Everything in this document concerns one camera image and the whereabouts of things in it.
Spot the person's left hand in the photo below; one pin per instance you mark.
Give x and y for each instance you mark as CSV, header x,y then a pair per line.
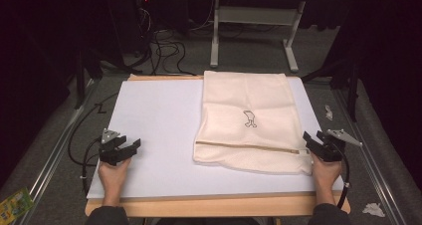
x,y
112,180

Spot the green printed packet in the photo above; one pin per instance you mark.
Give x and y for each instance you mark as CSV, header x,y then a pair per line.
x,y
15,206

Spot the white table mat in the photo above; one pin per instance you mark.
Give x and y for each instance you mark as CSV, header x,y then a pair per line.
x,y
159,118

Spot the large crumpled white tissue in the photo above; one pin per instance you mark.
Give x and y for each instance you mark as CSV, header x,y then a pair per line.
x,y
373,210

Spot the person's right hand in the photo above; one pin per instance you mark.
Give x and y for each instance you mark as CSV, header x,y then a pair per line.
x,y
325,177

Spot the wooden table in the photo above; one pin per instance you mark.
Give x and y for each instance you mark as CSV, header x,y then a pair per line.
x,y
212,206

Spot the white metal desk frame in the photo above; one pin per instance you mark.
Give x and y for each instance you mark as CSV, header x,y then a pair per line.
x,y
255,15

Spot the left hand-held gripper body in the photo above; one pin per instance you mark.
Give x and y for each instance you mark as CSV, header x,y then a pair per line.
x,y
106,155

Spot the black stand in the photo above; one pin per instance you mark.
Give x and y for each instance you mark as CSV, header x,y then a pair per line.
x,y
81,79
351,85

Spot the metal floor rail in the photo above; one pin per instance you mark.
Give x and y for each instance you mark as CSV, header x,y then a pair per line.
x,y
53,155
368,172

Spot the cream mesh laundry bag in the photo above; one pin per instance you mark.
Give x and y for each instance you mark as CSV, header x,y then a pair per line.
x,y
232,142

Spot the small crumpled white paper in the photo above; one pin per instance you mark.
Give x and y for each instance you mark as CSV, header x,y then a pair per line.
x,y
328,112

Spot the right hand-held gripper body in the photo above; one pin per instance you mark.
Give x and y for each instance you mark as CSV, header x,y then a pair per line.
x,y
331,150

